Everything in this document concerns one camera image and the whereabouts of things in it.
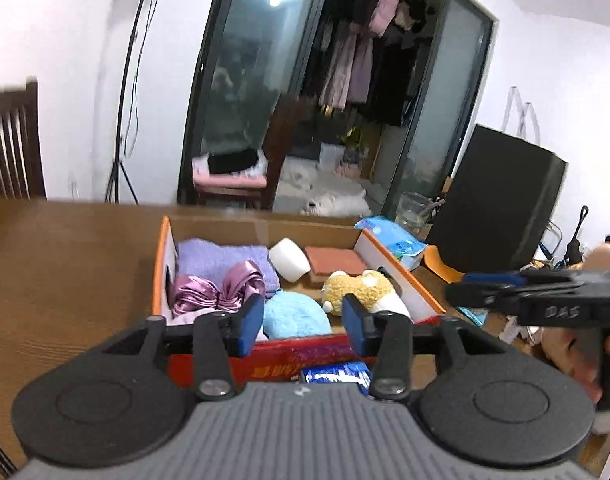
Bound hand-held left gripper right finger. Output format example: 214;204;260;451
341;293;508;403

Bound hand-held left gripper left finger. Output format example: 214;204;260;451
98;292;266;402

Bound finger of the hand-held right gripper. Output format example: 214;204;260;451
462;268;586;287
445;281;542;314

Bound yellow and white plush hamster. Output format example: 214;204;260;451
321;270;412;319

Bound orange and red cardboard box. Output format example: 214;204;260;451
152;215;447;389

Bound person's right hand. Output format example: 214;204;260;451
537;330;610;404

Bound light blue plush toy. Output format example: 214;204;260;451
262;290;333;344

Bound blue and white packet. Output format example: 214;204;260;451
301;360;374;389

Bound orange envelope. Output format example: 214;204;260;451
421;245;468;284

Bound pink satin cloth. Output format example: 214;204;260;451
171;260;267;317

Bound brick red sponge block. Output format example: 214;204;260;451
304;246;367;288

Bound purple towel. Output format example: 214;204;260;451
175;238;281;294

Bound light blue tissue pack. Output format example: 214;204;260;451
355;216;429;271

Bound clear glass cup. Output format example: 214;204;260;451
396;191;439;237

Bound white fluffy dog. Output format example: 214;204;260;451
300;191;374;217

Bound folded pink garment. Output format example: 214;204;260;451
192;157;269;189

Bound folded black garment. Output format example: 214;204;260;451
207;149;267;174

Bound hanging clothes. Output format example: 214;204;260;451
317;0;436;127

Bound sliding glass door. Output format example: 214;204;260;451
177;0;500;217

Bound black light stand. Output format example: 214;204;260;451
104;0;167;205

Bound dark wooden slatted chair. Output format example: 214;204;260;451
0;77;47;200

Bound black cable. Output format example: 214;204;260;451
564;206;589;267

